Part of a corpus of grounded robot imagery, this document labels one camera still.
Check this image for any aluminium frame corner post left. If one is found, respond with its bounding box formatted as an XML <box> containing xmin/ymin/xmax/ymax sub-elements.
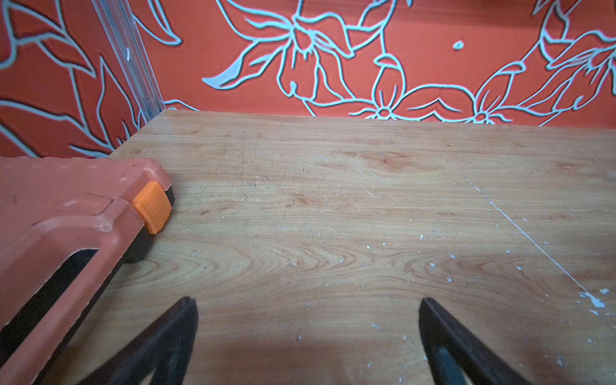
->
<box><xmin>92</xmin><ymin>0</ymin><xmax>165</xmax><ymax>123</ymax></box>

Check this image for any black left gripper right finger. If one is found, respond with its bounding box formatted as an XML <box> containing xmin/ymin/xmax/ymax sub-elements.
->
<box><xmin>419</xmin><ymin>298</ymin><xmax>529</xmax><ymax>384</ymax></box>

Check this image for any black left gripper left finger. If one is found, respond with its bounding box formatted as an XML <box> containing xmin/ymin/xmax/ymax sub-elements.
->
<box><xmin>80</xmin><ymin>296</ymin><xmax>199</xmax><ymax>384</ymax></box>

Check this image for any red plastic tool case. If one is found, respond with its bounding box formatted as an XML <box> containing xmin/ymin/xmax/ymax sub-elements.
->
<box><xmin>1</xmin><ymin>157</ymin><xmax>174</xmax><ymax>384</ymax></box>

